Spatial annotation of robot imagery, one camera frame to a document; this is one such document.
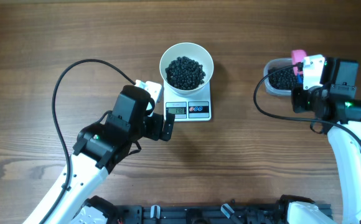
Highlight black beans in bowl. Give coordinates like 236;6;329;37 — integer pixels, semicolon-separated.
165;56;206;90

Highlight black right camera cable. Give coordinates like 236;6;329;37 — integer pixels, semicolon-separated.
253;63;361;203

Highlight black camera cable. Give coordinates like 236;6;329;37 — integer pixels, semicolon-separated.
253;63;361;203
39;58;136;224

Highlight white digital kitchen scale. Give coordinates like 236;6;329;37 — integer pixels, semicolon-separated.
164;83;212;122

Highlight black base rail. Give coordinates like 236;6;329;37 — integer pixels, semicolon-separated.
71;195;334;224

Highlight pink scoop blue handle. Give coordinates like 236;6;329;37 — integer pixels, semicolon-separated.
291;49;307;85

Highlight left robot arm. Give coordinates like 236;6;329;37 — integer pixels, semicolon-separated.
26;82;175;223

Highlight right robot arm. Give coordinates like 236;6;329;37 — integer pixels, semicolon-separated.
291;55;361;223

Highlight white bowl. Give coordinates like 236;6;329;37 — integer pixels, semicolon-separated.
159;42;214;95

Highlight clear plastic container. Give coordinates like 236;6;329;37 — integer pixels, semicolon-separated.
263;58;293;96

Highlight black left camera cable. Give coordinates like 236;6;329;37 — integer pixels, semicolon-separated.
39;58;136;224

